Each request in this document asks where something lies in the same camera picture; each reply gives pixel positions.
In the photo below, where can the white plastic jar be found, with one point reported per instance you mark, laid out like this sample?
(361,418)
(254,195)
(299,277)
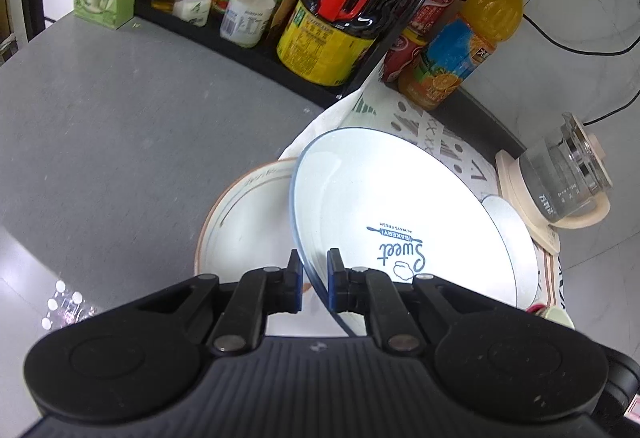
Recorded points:
(247,17)

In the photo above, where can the patterned tasselled table cloth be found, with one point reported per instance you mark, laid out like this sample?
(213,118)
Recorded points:
(450,142)

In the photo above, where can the white deep plate blue print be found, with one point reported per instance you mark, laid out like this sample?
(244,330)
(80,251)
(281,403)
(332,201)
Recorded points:
(390,198)

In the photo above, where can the orange juice bottle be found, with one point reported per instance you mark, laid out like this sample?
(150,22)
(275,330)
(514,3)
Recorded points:
(460,47)

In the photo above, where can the small plain white plate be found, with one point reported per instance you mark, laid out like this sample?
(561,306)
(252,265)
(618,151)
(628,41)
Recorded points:
(515,238)

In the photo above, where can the pale green bowl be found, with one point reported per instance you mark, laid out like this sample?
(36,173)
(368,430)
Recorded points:
(560,318)

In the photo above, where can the white plate brown rim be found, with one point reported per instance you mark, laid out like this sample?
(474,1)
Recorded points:
(250,228)

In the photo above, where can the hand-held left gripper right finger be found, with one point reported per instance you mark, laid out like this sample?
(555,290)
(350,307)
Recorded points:
(334,283)

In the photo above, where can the black metal shelf rack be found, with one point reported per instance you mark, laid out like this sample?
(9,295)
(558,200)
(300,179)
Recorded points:
(240,57)

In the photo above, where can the glass electric kettle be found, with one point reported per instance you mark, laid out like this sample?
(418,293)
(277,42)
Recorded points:
(510,178)

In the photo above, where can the pack of clear water bottles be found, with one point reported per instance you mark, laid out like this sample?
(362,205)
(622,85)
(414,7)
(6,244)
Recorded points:
(70,308)

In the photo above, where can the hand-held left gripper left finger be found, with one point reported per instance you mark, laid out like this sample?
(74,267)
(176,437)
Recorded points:
(297,285)

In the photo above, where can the red and black bowl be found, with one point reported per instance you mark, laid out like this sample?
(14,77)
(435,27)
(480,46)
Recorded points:
(536,309)

